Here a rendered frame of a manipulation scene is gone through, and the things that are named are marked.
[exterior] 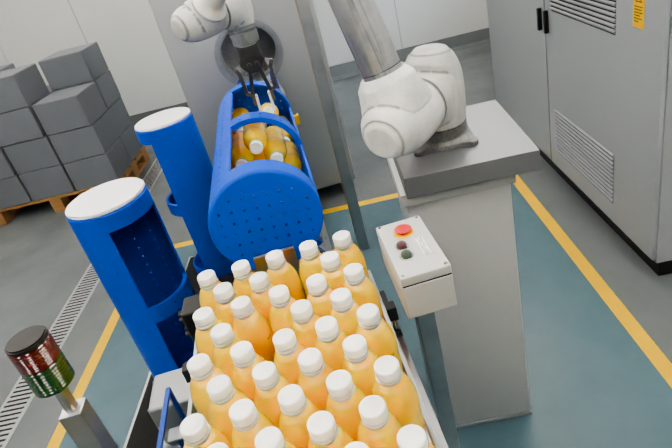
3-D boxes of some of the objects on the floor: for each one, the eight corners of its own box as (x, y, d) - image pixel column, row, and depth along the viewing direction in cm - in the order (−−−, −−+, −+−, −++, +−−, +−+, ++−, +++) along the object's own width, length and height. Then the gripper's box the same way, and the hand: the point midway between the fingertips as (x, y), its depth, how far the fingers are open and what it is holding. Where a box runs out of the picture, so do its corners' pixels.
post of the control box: (474, 536, 161) (424, 275, 115) (479, 550, 157) (430, 285, 111) (461, 540, 161) (406, 280, 114) (466, 554, 157) (411, 291, 111)
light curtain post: (367, 242, 312) (289, -75, 234) (369, 247, 307) (290, -75, 229) (357, 245, 312) (276, -71, 234) (359, 250, 307) (277, -71, 228)
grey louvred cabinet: (562, 101, 422) (555, -103, 355) (771, 253, 232) (841, -124, 165) (494, 117, 426) (474, -82, 359) (645, 280, 235) (664, -79, 169)
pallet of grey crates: (150, 158, 533) (98, 40, 478) (126, 196, 462) (62, 62, 407) (37, 185, 540) (-27, 72, 485) (-4, 226, 469) (-83, 99, 414)
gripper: (271, 35, 176) (290, 102, 187) (222, 49, 175) (244, 115, 186) (272, 39, 169) (292, 108, 180) (221, 53, 168) (244, 122, 179)
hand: (265, 103), depth 181 cm, fingers closed on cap, 4 cm apart
